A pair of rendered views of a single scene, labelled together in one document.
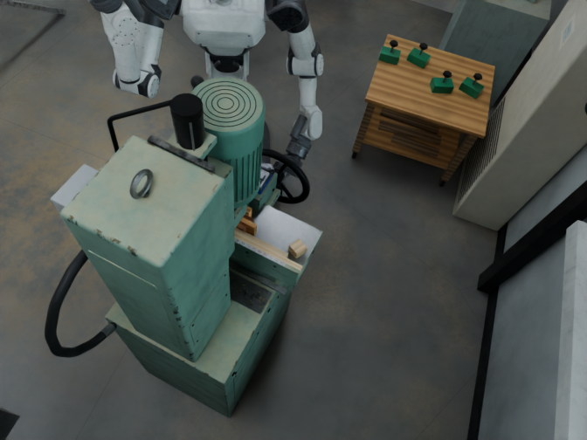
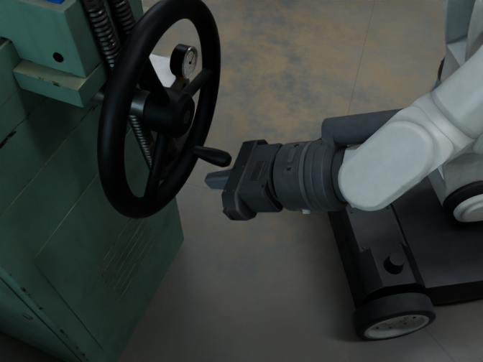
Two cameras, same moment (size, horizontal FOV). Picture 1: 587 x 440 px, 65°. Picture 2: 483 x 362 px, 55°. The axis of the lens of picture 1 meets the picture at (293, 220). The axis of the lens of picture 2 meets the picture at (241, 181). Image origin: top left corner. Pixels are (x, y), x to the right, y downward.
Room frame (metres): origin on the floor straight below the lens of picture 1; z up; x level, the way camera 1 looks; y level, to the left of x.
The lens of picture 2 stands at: (1.17, -0.32, 1.24)
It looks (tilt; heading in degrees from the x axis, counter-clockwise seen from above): 53 degrees down; 95
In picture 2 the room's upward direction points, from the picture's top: straight up
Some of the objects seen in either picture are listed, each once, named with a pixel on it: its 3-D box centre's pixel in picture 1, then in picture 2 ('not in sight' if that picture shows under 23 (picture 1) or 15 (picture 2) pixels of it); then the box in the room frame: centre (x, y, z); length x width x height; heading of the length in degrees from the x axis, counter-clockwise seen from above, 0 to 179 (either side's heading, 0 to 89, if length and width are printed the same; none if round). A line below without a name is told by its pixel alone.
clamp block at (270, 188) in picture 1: (251, 185); (62, 1); (0.90, 0.17, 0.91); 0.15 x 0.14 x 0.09; 73
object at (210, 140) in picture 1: (189, 136); not in sight; (0.58, 0.24, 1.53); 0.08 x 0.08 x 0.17; 73
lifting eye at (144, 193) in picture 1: (141, 184); not in sight; (0.43, 0.28, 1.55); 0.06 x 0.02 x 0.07; 163
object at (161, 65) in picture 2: not in sight; (156, 82); (0.92, 0.41, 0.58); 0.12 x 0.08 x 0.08; 163
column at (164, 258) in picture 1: (170, 272); not in sight; (0.43, 0.28, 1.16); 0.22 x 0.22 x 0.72; 73
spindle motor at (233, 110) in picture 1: (227, 147); not in sight; (0.71, 0.20, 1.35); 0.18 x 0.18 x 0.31
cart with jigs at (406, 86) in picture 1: (419, 107); not in sight; (2.09, -0.60, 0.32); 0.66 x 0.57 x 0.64; 82
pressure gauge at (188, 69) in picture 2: not in sight; (182, 64); (0.99, 0.39, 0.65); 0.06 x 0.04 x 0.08; 73
